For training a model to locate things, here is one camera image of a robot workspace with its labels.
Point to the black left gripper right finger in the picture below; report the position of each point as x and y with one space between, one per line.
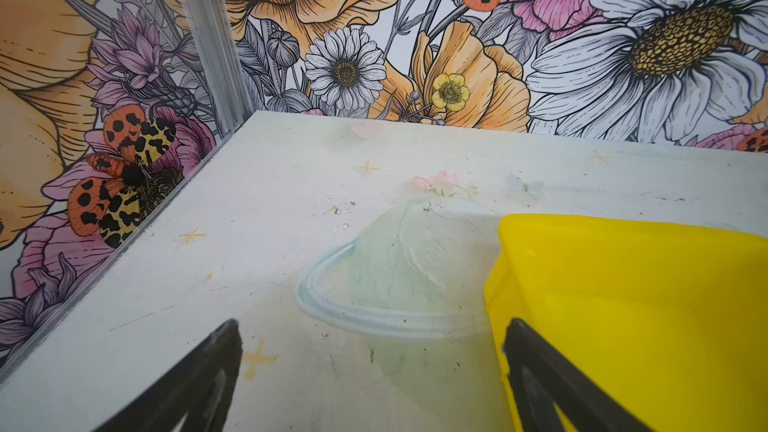
548 390

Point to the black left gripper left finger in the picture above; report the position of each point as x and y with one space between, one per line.
194 395

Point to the yellow plastic bin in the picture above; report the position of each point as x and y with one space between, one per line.
669 320

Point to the aluminium corner post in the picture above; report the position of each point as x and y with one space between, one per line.
215 43

